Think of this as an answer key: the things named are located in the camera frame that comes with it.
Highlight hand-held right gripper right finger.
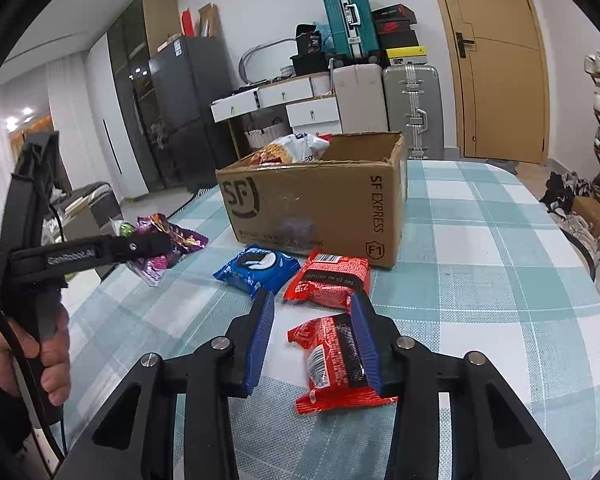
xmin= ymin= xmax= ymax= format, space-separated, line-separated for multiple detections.
xmin=349 ymin=292 xmax=573 ymax=480

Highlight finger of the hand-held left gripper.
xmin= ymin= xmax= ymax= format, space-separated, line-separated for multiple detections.
xmin=111 ymin=232 xmax=174 ymax=267

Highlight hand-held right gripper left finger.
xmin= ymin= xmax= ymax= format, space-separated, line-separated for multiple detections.
xmin=55 ymin=289 xmax=276 ymax=480

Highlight purple snack packet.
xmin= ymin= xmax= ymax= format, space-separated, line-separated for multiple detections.
xmin=115 ymin=213 xmax=208 ymax=287

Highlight brown cardboard box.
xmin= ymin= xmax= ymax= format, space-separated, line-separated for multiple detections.
xmin=216 ymin=131 xmax=409 ymax=269

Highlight white red snack packet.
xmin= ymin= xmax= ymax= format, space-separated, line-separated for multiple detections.
xmin=280 ymin=132 xmax=333 ymax=163

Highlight person's left hand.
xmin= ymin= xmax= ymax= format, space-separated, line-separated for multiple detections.
xmin=0 ymin=305 xmax=72 ymax=411

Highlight grey sofa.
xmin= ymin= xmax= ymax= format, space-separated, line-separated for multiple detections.
xmin=55 ymin=182 xmax=126 ymax=241

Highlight blue cookie packet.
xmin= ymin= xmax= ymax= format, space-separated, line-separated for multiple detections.
xmin=213 ymin=244 xmax=301 ymax=298

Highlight white wardrobe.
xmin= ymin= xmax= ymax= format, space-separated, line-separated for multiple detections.
xmin=82 ymin=35 xmax=151 ymax=201

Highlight dark glass cabinet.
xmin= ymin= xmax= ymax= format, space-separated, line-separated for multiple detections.
xmin=106 ymin=0 xmax=181 ymax=193

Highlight dark grey fridge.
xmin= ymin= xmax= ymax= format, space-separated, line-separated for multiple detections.
xmin=147 ymin=36 xmax=243 ymax=193

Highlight woven laundry basket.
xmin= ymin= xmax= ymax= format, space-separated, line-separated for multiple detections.
xmin=243 ymin=117 xmax=291 ymax=153

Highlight white sheer curtain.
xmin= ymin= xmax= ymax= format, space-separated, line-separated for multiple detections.
xmin=0 ymin=55 xmax=88 ymax=211

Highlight white dresser with drawers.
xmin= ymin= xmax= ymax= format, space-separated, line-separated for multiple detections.
xmin=211 ymin=72 xmax=342 ymax=161

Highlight oval mirror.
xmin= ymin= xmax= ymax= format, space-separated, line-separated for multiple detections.
xmin=238 ymin=37 xmax=301 ymax=86

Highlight flattened cardboard pieces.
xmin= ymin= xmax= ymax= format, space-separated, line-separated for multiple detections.
xmin=197 ymin=2 xmax=220 ymax=38

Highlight round cream stool black rim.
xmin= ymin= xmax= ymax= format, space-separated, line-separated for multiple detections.
xmin=555 ymin=215 xmax=598 ymax=283

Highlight silver suitcase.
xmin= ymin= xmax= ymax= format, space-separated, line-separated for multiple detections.
xmin=382 ymin=63 xmax=444 ymax=160

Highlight beige suitcase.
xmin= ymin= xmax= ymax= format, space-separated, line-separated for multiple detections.
xmin=330 ymin=62 xmax=386 ymax=136

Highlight black storage box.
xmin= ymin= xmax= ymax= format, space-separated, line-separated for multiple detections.
xmin=290 ymin=53 xmax=331 ymax=77

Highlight brown cardboard carton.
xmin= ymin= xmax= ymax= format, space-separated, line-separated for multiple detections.
xmin=571 ymin=195 xmax=600 ymax=241

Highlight black paper bag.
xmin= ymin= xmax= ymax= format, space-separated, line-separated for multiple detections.
xmin=295 ymin=23 xmax=323 ymax=56

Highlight pile of shoes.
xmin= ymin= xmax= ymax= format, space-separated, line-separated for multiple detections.
xmin=540 ymin=170 xmax=600 ymax=296

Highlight blue plastic bag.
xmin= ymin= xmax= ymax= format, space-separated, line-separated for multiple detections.
xmin=312 ymin=21 xmax=333 ymax=53

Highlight yellow black shoe box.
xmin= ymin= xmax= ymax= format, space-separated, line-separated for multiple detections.
xmin=384 ymin=46 xmax=428 ymax=67

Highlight teal suitcase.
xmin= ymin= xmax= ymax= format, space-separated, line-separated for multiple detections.
xmin=321 ymin=0 xmax=382 ymax=63

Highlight plain black shoe box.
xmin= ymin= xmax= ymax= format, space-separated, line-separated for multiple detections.
xmin=378 ymin=30 xmax=417 ymax=52

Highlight tan wooden door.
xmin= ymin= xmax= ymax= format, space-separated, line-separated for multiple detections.
xmin=425 ymin=0 xmax=551 ymax=163

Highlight black shoe box red stripe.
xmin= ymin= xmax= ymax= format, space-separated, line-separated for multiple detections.
xmin=371 ymin=4 xmax=411 ymax=22

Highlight black cable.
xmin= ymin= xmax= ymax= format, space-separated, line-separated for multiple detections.
xmin=0 ymin=280 xmax=66 ymax=463

